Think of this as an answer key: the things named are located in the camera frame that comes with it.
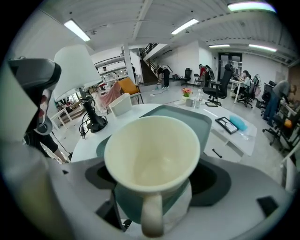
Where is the round white side table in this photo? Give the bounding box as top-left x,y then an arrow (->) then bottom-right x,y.
70,103 -> 165,164

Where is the small flower pot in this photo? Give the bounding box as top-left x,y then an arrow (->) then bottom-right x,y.
181,87 -> 195,107

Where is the pink cloth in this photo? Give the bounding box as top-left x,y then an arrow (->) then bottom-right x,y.
99,82 -> 122,113

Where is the cream ceramic mug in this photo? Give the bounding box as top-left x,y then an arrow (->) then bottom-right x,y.
104,115 -> 202,238

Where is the grey rounded helmet device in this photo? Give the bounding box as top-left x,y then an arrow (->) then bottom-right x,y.
8,58 -> 62,94

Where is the white desk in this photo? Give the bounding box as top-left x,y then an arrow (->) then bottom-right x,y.
229,78 -> 247,104

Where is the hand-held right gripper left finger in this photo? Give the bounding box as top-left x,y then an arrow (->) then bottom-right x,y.
84,161 -> 132,233

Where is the white lamp shade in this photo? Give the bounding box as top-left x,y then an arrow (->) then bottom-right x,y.
53,44 -> 104,103

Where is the clear water bottle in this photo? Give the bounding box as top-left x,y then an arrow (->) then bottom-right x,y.
194,89 -> 202,110

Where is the chair with orange cushion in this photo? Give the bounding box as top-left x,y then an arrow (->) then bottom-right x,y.
118,77 -> 144,105

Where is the white plastic box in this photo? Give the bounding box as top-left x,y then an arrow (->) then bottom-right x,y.
108,92 -> 132,117

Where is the black high-back office chair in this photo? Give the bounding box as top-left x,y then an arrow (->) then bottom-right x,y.
202,63 -> 235,106

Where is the black folding chair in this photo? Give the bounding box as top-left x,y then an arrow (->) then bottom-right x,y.
192,73 -> 204,88

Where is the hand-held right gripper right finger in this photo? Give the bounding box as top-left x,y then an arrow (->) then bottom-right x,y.
187,159 -> 232,207

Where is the white shelving unit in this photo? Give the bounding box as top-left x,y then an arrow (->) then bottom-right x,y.
93,52 -> 132,83

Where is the black lamp base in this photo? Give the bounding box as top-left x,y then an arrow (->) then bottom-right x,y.
78,86 -> 109,141

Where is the teal feather duster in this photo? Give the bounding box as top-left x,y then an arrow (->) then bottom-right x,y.
229,115 -> 248,131

